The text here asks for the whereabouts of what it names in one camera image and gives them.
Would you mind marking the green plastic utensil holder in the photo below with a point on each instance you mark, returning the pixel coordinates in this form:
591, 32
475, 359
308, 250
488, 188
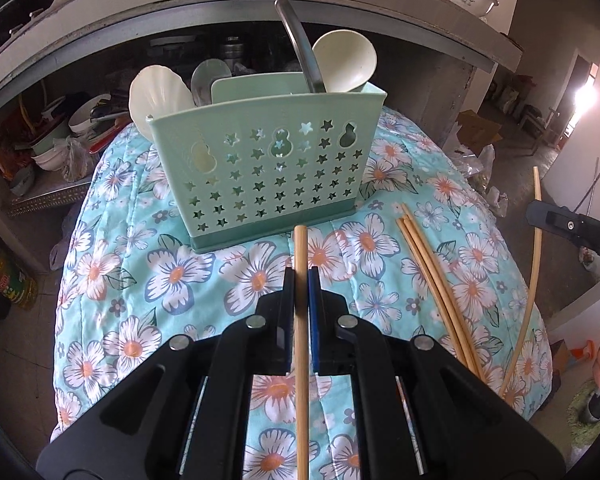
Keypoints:
260, 185

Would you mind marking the perforated metal tray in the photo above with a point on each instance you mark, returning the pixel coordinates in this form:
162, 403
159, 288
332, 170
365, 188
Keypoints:
45, 199

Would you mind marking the black wok with lid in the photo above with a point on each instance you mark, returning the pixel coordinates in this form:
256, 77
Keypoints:
25, 7

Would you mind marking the large metal spoon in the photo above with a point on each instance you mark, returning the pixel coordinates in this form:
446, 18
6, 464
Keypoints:
300, 45

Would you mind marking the wooden chopstick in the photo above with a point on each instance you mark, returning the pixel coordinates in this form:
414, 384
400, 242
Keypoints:
534, 270
437, 287
300, 250
442, 280
430, 285

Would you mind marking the stacked steel containers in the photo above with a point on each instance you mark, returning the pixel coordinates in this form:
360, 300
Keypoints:
232, 49

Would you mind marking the wooden chair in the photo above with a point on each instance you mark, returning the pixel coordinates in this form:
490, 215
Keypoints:
537, 122

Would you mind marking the floral teal blanket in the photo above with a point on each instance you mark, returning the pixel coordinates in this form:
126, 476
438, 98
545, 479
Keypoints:
180, 270

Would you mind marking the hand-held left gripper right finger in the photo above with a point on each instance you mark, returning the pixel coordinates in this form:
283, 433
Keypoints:
314, 320

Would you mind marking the small metal spoon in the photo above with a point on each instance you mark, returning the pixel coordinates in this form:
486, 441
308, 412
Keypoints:
205, 80

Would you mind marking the white shell-shaped spoon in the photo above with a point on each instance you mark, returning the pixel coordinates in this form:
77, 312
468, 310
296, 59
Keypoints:
160, 95

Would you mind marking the cardboard box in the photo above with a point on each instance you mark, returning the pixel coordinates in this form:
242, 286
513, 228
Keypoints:
477, 130

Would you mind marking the orange plastic toy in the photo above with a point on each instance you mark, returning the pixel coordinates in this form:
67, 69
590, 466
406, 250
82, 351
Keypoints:
585, 350

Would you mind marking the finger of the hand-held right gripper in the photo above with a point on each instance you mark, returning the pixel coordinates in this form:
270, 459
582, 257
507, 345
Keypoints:
555, 220

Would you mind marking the cooking oil bottle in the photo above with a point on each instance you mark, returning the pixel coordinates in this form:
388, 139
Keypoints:
10, 285

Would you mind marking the pile of white bowls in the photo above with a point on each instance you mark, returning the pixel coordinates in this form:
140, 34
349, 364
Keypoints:
80, 125

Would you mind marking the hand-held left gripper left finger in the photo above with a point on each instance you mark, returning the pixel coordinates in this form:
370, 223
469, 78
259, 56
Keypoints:
290, 320

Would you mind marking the white plastic spoon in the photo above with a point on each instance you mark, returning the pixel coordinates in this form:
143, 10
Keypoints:
345, 60

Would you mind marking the green shaggy rug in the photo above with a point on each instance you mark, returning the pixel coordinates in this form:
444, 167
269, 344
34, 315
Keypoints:
580, 410

